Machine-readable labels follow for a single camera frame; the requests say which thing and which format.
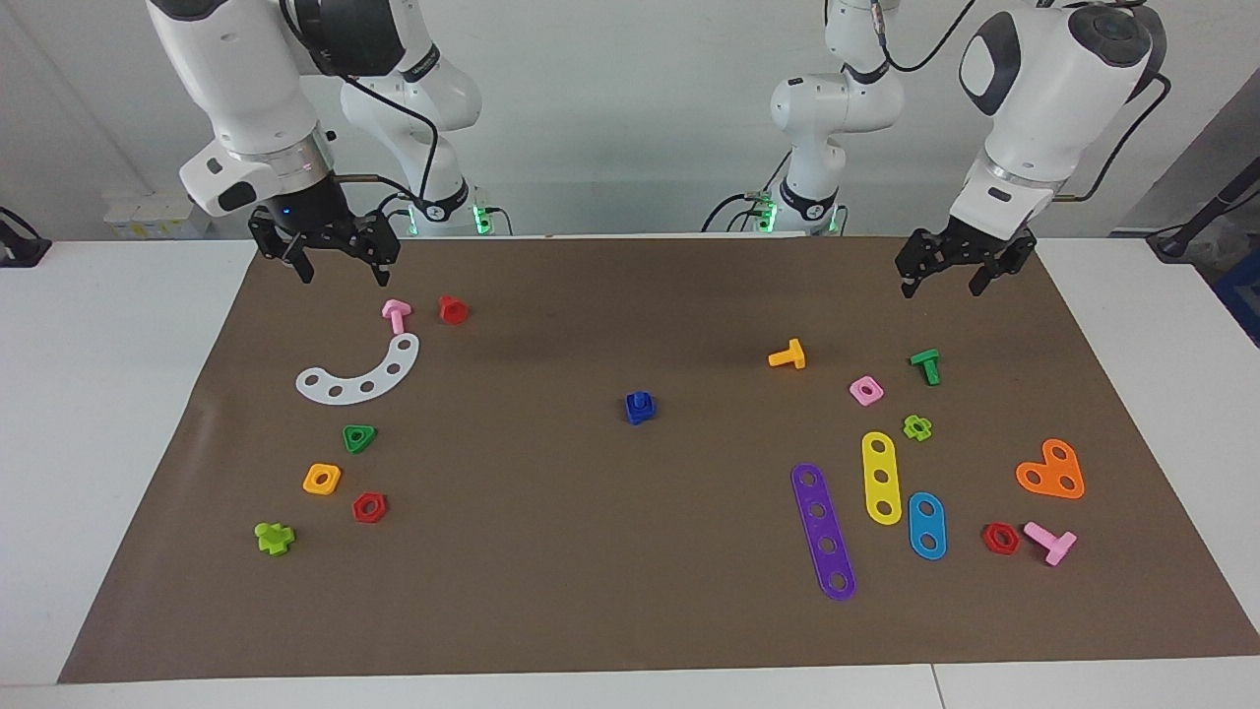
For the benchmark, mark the white curved perforated plate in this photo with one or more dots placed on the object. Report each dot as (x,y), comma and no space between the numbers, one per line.
(351,391)

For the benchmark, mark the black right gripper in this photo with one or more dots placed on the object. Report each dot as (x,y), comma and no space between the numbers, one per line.
(300,212)

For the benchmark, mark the orange square plastic nut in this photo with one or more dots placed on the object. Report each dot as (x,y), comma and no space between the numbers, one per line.
(309,484)

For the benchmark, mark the black stand pole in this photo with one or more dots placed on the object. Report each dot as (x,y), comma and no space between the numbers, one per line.
(1206,212)

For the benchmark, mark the brown table mat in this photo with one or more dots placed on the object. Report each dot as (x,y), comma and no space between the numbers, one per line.
(591,542)

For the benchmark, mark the pink square plastic nut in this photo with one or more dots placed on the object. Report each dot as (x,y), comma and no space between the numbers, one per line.
(856,396)

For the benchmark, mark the yellow three-hole strip plate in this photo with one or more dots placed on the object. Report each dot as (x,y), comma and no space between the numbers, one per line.
(881,463)

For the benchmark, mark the green triangular plastic nut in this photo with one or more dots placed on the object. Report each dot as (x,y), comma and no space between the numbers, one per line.
(366,438)

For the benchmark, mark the green plastic screw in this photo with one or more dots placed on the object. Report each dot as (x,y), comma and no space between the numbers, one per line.
(928,366)

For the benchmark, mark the blue square plastic nut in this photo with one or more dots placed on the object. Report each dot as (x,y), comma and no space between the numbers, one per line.
(638,418)

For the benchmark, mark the blue two-hole strip plate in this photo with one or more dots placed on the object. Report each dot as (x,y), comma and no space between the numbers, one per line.
(926,526)

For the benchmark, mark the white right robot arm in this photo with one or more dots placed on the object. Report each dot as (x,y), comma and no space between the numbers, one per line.
(236,79)

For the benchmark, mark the black device at table edge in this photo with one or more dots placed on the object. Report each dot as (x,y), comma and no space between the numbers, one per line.
(20,246)

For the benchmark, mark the lime green cross-head screw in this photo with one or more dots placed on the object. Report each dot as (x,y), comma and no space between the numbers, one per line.
(273,540)

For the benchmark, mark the white background boxes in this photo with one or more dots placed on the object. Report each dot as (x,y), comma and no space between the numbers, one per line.
(148,217)

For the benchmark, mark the lime green cross nut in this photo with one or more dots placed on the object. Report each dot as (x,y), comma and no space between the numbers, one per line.
(910,430)

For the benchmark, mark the blue crate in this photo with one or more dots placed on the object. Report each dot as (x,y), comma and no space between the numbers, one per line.
(1242,295)

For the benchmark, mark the orange plastic screw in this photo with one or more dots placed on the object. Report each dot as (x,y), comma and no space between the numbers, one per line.
(787,358)

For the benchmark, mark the pink plastic screw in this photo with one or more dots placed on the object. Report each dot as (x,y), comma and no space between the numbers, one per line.
(397,317)
(1053,544)

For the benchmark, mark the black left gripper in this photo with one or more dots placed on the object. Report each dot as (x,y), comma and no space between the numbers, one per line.
(970,244)

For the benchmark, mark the purple long perforated strip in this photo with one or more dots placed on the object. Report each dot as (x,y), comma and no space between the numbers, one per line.
(821,527)

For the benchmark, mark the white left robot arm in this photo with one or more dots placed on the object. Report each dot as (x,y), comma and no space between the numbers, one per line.
(1043,89)

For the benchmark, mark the red plastic screw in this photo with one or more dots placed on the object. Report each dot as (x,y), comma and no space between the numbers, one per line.
(453,311)

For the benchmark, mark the red hexagonal plastic nut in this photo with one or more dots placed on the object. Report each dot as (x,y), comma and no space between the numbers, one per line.
(380,512)
(989,544)

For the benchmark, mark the orange heart-shaped plate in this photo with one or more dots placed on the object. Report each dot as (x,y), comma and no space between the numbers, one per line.
(1051,473)

